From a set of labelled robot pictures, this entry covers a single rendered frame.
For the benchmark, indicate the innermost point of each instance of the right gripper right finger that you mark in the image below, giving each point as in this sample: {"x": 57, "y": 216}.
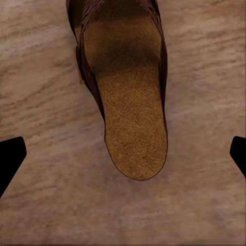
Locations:
{"x": 238, "y": 152}

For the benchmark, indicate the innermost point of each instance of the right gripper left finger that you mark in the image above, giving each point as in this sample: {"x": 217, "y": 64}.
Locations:
{"x": 12, "y": 154}

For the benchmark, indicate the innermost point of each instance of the sandal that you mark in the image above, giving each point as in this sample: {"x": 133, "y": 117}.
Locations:
{"x": 122, "y": 59}

